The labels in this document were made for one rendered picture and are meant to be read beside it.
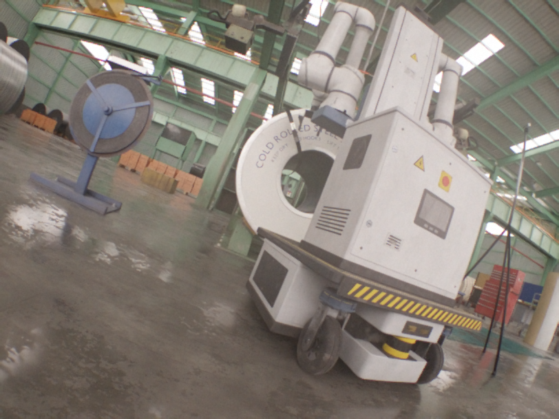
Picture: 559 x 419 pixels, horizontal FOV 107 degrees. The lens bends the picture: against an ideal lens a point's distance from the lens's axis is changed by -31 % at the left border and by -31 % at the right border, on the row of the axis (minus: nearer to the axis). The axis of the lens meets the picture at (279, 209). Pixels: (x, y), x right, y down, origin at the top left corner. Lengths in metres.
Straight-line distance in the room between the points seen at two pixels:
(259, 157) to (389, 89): 1.19
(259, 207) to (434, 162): 1.54
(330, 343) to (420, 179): 0.56
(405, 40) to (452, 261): 1.15
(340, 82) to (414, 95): 0.40
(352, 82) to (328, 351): 1.21
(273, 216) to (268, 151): 0.50
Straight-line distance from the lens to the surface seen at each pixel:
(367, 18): 2.00
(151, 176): 8.25
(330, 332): 0.83
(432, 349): 1.17
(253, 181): 2.28
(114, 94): 2.27
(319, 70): 1.56
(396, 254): 0.94
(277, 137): 2.35
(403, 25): 1.78
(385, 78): 1.54
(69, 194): 2.08
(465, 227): 1.16
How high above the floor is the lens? 0.37
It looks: 2 degrees up
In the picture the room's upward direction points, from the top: 22 degrees clockwise
